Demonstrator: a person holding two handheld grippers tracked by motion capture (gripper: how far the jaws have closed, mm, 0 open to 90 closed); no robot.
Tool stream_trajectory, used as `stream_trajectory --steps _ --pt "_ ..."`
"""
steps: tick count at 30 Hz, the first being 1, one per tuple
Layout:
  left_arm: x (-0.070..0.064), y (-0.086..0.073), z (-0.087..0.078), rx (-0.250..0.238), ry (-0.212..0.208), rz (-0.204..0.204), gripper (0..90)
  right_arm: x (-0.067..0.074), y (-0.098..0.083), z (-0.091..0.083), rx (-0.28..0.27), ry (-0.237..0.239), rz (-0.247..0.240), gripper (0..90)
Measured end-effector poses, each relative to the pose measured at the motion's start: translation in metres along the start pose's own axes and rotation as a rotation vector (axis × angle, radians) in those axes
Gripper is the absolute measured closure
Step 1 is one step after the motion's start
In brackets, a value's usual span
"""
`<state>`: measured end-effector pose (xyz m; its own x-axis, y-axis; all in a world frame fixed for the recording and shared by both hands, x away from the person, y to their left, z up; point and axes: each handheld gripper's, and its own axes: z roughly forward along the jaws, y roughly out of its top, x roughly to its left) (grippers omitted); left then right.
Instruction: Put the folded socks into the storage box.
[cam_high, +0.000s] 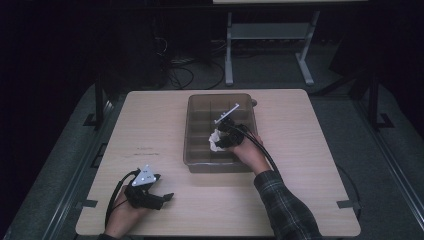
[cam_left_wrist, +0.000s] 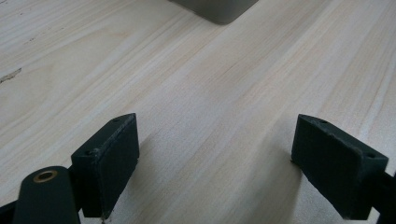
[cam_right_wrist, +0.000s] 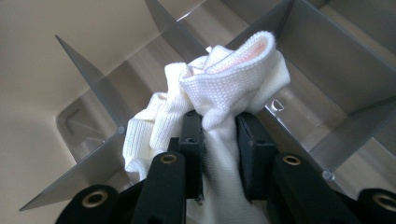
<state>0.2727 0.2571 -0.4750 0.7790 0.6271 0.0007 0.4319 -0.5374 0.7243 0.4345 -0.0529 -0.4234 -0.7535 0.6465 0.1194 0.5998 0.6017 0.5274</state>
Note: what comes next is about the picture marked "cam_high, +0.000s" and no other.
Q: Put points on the person's right hand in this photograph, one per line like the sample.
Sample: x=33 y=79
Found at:
x=251 y=155

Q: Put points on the aluminium rail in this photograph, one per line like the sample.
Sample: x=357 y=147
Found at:
x=76 y=170
x=390 y=166

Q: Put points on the black metal post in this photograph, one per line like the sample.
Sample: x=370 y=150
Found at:
x=373 y=100
x=99 y=103

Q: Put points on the grey metal stand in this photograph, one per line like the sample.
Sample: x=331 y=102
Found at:
x=270 y=31

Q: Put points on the translucent brown divided box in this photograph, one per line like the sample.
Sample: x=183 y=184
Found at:
x=200 y=133

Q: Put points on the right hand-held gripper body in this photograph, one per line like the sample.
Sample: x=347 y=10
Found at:
x=238 y=136

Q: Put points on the black table edge bracket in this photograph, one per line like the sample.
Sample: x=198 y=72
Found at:
x=348 y=204
x=87 y=203

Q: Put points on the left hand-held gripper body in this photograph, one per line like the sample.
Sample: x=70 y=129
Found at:
x=143 y=196

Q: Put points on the person's left hand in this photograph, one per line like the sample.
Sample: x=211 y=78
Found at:
x=123 y=215

